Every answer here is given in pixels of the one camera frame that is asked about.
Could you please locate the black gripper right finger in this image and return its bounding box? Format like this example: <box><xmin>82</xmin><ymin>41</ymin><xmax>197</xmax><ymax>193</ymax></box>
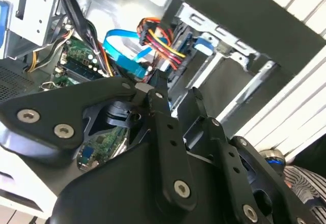
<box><xmin>177</xmin><ymin>86</ymin><xmax>319</xmax><ymax>224</ymax></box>

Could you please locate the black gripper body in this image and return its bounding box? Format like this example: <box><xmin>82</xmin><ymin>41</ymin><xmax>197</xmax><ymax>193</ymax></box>
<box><xmin>49</xmin><ymin>99</ymin><xmax>326</xmax><ymax>224</ymax></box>

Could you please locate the hard disk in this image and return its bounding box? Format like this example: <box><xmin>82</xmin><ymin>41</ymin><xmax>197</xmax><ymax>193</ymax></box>
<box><xmin>168</xmin><ymin>21</ymin><xmax>214</xmax><ymax>82</ymax></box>

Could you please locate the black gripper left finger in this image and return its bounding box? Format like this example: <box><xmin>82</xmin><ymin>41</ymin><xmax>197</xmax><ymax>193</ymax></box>
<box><xmin>0</xmin><ymin>69</ymin><xmax>199</xmax><ymax>212</ymax></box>

